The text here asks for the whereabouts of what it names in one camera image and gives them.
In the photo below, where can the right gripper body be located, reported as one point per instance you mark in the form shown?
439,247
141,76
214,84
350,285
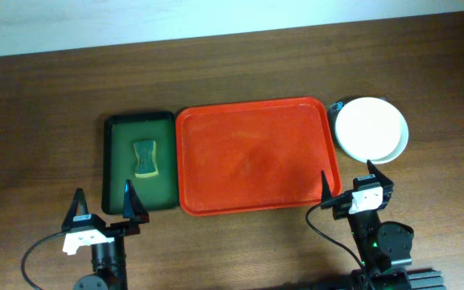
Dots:
343,203

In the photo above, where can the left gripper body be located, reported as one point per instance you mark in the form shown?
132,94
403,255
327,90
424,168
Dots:
111,229

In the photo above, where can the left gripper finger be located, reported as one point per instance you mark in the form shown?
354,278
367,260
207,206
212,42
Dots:
78,205
133,208

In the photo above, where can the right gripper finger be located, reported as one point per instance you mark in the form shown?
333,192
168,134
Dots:
384,181
326,194

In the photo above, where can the yellow green scrub sponge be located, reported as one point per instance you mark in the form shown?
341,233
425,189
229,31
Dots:
145,152

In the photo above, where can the white plate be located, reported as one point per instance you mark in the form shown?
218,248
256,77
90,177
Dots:
368,128

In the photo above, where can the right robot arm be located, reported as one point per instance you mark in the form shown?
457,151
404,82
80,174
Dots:
384,247

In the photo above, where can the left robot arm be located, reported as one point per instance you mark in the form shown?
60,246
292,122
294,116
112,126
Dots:
108,263

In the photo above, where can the dark green rectangular tray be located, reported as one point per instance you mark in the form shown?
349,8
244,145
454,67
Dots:
119,161

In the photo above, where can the red plastic tray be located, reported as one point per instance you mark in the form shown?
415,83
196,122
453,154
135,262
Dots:
254,155

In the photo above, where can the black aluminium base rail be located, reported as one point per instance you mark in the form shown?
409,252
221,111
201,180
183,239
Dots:
421,280

